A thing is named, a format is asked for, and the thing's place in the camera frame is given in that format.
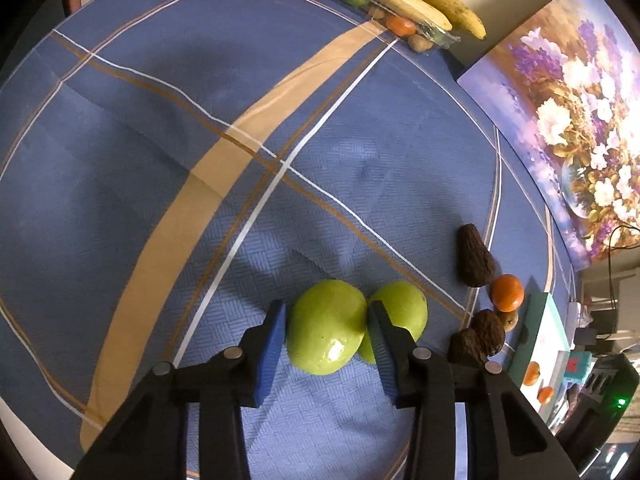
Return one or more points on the flower painting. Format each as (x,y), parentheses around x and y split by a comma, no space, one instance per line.
(575,125)

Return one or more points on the round dark avocado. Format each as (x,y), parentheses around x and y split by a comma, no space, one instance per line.
(464,347)
(490,330)

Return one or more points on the blue plaid tablecloth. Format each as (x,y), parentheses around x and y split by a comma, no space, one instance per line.
(150,170)

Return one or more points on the orange tangerine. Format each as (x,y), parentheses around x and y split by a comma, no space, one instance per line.
(545,394)
(531,373)
(507,292)

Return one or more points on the white tray with teal rim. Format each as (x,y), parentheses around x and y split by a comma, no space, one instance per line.
(547,335)

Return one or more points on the small green mango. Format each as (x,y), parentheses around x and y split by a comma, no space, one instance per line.
(405,310)

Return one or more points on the white power strip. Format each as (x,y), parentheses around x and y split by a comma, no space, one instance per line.
(575,310)

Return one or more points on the teal plastic toy box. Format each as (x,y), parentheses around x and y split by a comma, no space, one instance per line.
(577,366)

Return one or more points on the clear plastic fruit container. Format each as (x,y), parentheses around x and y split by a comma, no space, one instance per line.
(400,27)

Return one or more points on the black charger block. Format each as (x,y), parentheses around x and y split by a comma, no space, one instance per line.
(586,336)

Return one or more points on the pear-shaped dark avocado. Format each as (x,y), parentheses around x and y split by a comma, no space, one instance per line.
(472,260)

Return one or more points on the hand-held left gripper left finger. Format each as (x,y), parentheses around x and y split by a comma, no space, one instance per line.
(270,355)

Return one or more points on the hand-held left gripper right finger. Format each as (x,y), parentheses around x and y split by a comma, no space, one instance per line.
(382,355)

